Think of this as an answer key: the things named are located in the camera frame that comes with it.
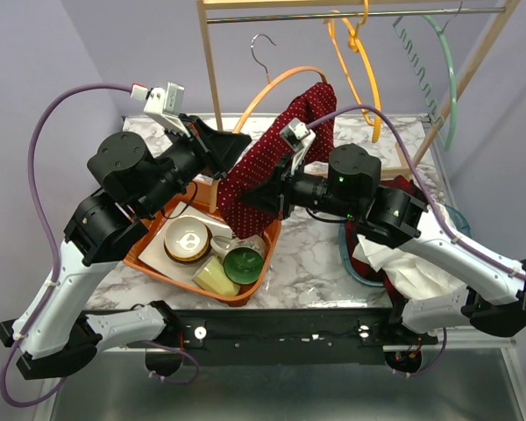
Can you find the red plaid skirt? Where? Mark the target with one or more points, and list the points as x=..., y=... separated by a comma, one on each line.
x=377, y=256

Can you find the red polka dot garment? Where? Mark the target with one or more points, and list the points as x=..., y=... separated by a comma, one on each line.
x=259, y=161

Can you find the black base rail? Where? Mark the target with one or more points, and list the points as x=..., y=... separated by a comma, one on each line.
x=245, y=337

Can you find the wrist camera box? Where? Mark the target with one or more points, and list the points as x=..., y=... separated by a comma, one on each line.
x=163, y=106
x=300, y=139

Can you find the orange plastic bin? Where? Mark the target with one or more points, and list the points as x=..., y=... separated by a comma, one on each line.
x=197, y=196

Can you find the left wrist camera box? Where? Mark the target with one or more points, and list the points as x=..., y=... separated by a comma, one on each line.
x=163, y=106

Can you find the white skirt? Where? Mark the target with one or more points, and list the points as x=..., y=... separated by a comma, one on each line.
x=412, y=276

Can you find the green floral mug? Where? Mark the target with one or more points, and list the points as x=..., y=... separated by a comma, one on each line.
x=243, y=265

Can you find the wooden clothes rack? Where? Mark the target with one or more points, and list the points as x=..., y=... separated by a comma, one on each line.
x=353, y=22

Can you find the orange hanger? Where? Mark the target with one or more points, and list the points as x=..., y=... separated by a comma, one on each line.
x=272, y=83

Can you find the white mug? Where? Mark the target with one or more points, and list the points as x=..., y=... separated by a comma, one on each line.
x=225, y=247

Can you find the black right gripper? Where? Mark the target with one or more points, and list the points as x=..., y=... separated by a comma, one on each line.
x=264, y=196

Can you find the yellow sponge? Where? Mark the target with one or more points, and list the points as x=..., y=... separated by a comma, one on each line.
x=212, y=278

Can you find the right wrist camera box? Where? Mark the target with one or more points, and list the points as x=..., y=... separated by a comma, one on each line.
x=300, y=139

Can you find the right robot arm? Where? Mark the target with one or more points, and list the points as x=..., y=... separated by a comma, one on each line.
x=493, y=297

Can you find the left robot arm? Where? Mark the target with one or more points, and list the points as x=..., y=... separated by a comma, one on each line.
x=55, y=337

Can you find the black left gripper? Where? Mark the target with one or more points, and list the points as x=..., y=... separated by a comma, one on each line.
x=224, y=147

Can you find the white square plate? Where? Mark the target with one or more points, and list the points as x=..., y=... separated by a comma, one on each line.
x=155, y=257

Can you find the blue transparent tray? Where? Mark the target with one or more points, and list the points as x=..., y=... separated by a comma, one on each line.
x=360, y=271

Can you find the white and brown bowl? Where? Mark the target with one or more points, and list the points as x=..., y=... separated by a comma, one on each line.
x=187, y=239

